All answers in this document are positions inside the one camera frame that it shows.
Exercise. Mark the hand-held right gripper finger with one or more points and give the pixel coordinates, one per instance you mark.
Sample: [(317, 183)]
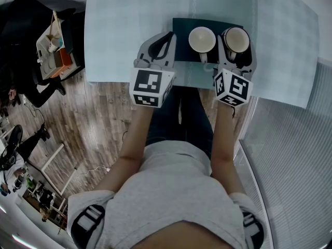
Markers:
[(221, 57), (252, 61)]

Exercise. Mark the cluttered storage shelf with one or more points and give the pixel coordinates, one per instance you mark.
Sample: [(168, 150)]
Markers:
[(44, 198)]

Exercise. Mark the orange box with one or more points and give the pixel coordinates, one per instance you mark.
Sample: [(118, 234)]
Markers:
[(66, 60)]

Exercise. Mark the light blue checked tablecloth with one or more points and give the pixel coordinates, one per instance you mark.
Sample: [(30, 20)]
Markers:
[(124, 35)]

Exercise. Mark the person's grey t-shirt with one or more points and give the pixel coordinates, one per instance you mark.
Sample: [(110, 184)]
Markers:
[(176, 191)]

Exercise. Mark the person's dark trousers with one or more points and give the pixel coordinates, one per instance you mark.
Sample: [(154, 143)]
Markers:
[(181, 118)]

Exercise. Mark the dark teal box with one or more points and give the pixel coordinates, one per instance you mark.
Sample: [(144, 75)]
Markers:
[(181, 43)]

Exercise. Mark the person's left forearm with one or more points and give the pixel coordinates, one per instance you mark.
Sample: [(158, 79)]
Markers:
[(135, 136)]

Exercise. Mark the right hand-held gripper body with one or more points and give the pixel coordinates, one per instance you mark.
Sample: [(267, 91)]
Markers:
[(233, 87)]

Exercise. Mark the grey plastic storage box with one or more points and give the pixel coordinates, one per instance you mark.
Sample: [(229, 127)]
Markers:
[(46, 66)]

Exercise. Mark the black office chair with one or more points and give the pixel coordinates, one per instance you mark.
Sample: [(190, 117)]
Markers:
[(31, 9)]

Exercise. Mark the white metal table frame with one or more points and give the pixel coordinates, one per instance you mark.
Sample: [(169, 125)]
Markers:
[(53, 155)]

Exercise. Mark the black round stool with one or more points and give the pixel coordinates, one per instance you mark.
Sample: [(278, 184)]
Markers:
[(15, 137)]

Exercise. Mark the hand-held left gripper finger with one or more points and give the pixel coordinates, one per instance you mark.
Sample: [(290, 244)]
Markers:
[(145, 47), (169, 57)]

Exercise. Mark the cart with orange box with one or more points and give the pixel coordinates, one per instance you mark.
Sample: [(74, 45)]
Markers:
[(75, 30)]

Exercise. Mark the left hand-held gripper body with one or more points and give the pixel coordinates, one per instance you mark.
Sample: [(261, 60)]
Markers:
[(146, 83)]

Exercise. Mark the person's right forearm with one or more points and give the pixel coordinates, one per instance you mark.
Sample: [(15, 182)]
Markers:
[(223, 144)]

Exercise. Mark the white mug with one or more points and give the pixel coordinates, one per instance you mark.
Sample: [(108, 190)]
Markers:
[(202, 38), (236, 39)]

